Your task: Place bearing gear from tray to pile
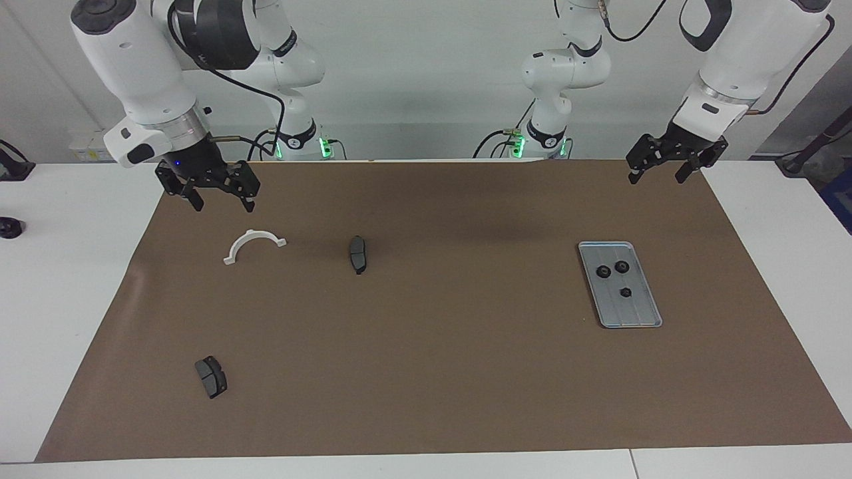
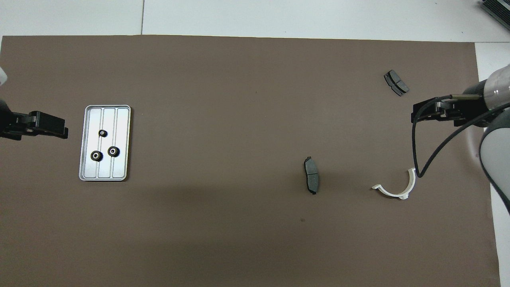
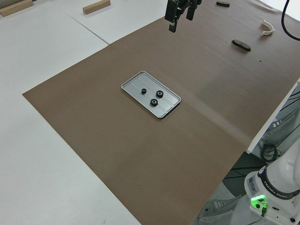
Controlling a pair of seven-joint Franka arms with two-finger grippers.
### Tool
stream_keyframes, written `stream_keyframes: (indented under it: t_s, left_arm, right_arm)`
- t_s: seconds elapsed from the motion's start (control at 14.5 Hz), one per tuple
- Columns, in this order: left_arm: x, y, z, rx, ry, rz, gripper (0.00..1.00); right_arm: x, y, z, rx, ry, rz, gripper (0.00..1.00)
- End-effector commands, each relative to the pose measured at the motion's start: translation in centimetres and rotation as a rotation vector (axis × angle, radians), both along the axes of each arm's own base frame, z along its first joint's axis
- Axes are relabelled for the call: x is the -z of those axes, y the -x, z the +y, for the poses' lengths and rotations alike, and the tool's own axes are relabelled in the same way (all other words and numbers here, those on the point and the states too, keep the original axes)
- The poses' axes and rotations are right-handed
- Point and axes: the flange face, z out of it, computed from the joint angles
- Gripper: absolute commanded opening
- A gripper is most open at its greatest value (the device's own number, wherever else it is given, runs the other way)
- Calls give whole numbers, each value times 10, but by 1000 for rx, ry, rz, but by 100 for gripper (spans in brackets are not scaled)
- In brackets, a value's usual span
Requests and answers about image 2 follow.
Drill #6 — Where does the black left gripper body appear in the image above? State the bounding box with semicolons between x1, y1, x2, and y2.
7;111;41;141

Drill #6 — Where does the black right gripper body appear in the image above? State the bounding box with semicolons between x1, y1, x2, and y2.
436;94;487;128

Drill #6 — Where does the silver metal tray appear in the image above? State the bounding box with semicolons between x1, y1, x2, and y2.
79;105;131;182

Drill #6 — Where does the short grey brake pad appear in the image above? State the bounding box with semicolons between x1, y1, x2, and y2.
384;70;410;97

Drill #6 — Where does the grey ribbed device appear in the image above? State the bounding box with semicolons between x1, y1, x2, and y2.
480;0;510;20

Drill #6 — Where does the long grey brake pad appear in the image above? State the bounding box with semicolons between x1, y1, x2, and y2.
304;156;320;195

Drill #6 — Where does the brown table mat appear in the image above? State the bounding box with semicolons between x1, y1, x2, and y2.
0;35;500;287

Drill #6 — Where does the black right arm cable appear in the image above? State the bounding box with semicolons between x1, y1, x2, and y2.
412;96;510;179

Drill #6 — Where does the white curved plastic bracket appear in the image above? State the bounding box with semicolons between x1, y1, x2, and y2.
371;167;417;200

